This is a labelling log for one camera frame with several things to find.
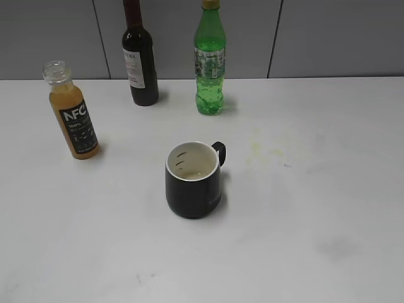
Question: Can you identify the dark red wine bottle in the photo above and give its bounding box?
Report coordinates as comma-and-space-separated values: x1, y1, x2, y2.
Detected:
122, 1, 159, 106

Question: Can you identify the green plastic soda bottle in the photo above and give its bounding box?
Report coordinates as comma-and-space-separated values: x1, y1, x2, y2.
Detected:
194, 1, 227, 116

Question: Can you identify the NFC orange juice bottle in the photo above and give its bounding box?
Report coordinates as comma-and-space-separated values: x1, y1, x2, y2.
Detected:
43, 61, 99, 160

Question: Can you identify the black mug white interior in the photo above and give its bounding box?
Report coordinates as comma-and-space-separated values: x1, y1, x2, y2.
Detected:
165, 141, 227, 219

